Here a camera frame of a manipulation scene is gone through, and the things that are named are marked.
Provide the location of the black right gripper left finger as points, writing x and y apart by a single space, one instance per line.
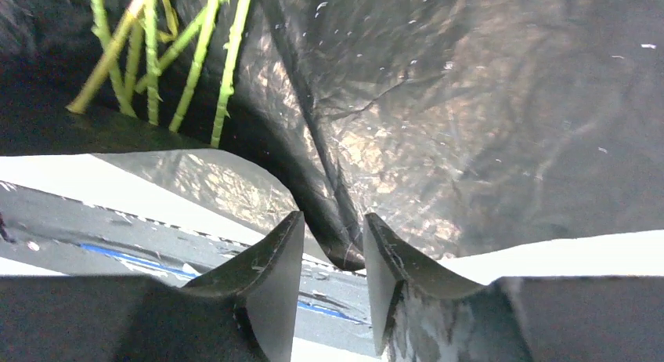
243 310

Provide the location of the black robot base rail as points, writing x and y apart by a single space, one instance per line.
48 234

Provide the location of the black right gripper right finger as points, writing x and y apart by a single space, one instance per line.
585 299

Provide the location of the pink fake flower bunch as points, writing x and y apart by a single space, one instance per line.
145 42

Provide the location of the black wrapping paper sheet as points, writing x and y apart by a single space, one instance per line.
468 125

